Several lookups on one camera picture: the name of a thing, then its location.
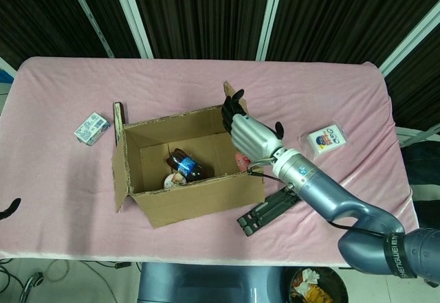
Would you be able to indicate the small white blue carton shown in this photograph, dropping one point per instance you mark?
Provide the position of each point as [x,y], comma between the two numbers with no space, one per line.
[91,129]

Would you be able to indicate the dark pleated curtain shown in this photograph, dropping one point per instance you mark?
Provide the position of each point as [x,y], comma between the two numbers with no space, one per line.
[206,11]

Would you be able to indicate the brown cardboard shipping box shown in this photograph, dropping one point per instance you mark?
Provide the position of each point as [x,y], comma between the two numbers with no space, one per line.
[192,200]

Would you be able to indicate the white metal frame post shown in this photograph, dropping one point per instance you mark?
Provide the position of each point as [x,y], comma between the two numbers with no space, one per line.
[412,35]
[132,14]
[89,14]
[269,18]

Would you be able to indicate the white tissue packet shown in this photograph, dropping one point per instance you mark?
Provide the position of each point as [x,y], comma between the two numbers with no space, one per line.
[324,141]

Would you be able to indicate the chrome flexible pipe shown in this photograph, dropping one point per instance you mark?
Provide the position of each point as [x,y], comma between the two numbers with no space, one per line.
[31,284]

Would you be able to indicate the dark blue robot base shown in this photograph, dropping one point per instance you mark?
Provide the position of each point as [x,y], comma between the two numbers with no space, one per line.
[206,286]

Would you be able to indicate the white round food cup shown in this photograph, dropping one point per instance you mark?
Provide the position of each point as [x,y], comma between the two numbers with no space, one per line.
[173,181]

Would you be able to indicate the pink tablecloth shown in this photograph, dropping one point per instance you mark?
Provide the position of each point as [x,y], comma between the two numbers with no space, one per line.
[68,196]

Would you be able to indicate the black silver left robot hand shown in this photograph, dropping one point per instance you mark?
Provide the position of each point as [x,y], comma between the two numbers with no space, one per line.
[12,205]

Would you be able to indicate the pink snack bag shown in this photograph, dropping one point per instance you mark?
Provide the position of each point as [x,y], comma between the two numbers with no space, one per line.
[240,160]

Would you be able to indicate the cola bottle with blue label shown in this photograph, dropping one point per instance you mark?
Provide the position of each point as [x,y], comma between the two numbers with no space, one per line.
[185,165]

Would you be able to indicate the black folding stand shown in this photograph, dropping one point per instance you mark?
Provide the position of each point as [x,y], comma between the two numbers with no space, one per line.
[261,213]

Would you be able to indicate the black trash bin with litter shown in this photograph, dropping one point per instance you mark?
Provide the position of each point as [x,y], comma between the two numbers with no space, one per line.
[316,287]

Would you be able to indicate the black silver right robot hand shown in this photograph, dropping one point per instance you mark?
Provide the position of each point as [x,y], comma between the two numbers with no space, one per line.
[251,134]

